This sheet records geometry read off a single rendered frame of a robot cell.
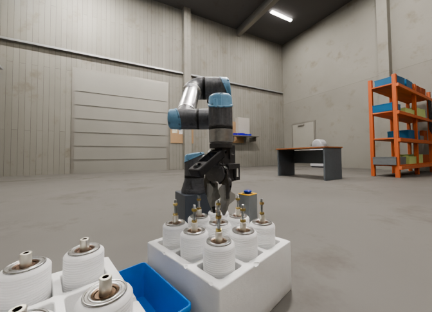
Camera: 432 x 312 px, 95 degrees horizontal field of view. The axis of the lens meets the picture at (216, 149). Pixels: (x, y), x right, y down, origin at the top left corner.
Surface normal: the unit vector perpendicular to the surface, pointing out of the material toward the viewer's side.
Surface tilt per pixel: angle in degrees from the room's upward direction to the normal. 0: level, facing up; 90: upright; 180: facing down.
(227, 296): 90
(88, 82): 90
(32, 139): 90
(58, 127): 90
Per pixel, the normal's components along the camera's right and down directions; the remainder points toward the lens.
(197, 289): -0.71, -0.02
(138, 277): 0.69, -0.07
